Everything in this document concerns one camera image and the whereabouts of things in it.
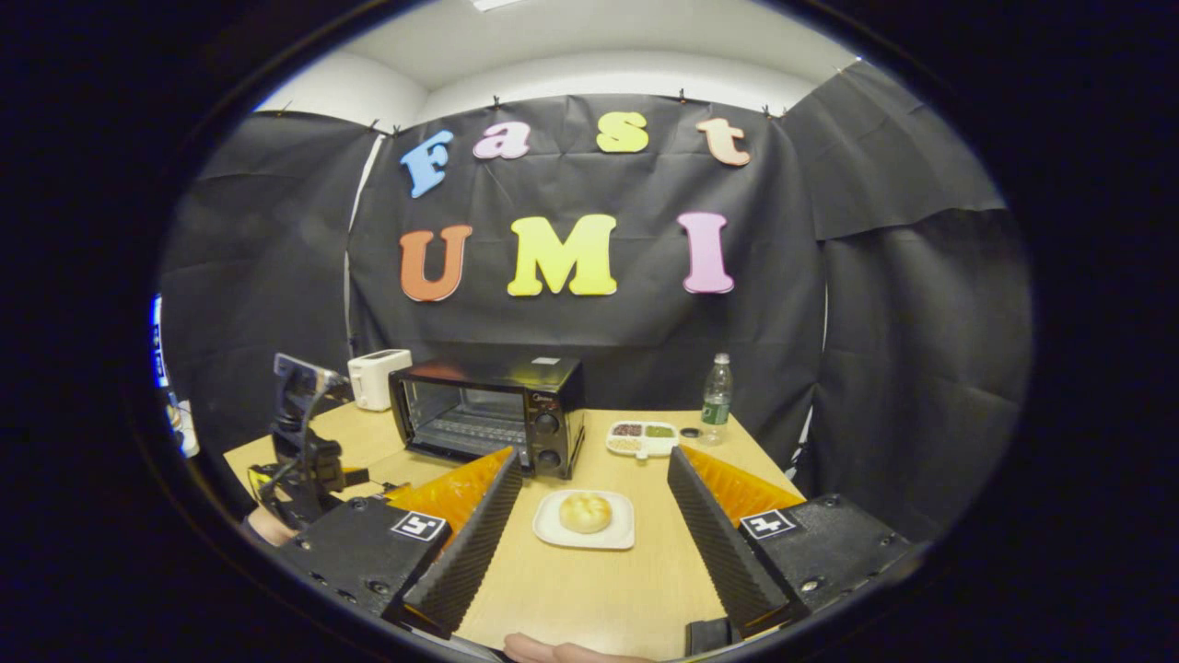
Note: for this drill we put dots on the white blue wall sign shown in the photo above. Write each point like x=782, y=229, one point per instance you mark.
x=159, y=341

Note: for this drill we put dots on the clear plastic water bottle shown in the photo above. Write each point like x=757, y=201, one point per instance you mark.
x=717, y=401

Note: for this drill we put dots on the white divided snack dish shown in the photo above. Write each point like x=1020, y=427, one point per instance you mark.
x=642, y=439

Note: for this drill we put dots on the round bread bun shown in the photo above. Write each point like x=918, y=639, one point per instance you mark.
x=586, y=513

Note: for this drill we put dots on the white toaster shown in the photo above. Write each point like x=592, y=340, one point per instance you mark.
x=378, y=378

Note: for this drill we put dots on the white square plate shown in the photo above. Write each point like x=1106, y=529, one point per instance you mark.
x=617, y=534

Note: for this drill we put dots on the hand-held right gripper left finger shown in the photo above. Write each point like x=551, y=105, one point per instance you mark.
x=470, y=543

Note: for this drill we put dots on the long ceiling light panel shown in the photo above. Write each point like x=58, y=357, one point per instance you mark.
x=496, y=4

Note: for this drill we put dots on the black backdrop cloth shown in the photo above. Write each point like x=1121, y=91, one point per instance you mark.
x=884, y=322

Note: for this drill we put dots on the black electric oven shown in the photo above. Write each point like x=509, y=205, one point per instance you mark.
x=553, y=405

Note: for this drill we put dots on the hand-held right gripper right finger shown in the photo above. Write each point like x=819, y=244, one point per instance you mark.
x=714, y=543

